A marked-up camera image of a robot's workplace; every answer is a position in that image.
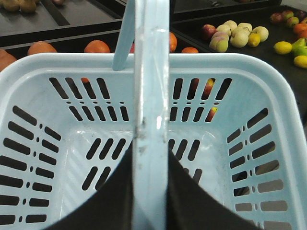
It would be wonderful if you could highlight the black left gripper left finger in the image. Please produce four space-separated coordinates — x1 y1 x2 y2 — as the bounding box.
49 144 133 230

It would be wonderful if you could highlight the orange near divider upper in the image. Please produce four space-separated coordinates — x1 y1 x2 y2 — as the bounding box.
169 32 177 53

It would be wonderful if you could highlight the red apple front left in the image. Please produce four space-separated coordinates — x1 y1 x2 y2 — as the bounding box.
202 78 215 100

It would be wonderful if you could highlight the small orange right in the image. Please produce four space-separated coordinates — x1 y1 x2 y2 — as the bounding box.
181 47 199 54

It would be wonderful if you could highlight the light blue plastic basket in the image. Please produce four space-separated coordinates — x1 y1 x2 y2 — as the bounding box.
0 0 307 230

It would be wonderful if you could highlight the small orange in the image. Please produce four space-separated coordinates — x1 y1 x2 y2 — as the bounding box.
181 47 199 54
84 40 110 53

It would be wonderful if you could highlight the yellow lemon lower right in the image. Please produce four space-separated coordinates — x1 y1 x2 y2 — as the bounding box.
293 55 307 69

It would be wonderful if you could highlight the small orange left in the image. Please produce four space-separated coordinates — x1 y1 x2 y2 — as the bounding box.
84 40 110 53

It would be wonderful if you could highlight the brown yellow pears group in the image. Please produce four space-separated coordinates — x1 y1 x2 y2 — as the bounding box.
0 0 40 13

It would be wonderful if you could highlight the white pear cluster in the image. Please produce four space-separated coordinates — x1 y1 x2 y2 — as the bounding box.
216 20 269 48

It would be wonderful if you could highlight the large orange back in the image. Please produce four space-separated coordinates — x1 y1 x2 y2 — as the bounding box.
27 41 57 56

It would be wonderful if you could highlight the red apple behind basket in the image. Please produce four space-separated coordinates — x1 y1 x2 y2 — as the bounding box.
201 24 216 41

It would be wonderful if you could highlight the green pear upper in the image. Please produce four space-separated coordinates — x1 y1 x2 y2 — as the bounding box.
292 37 307 51

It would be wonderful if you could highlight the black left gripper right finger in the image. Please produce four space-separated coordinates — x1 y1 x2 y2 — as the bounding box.
167 149 257 230

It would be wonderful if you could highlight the black wooden produce stand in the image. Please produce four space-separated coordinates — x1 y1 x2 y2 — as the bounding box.
0 0 307 111

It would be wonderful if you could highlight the yellow lemon upper right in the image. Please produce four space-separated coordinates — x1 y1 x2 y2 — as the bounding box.
273 41 292 55

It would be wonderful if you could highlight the yellow lemon near pears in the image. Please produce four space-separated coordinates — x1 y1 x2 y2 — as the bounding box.
248 33 260 47

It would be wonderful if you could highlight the pink green peach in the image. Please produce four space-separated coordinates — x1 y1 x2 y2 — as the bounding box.
209 32 229 53

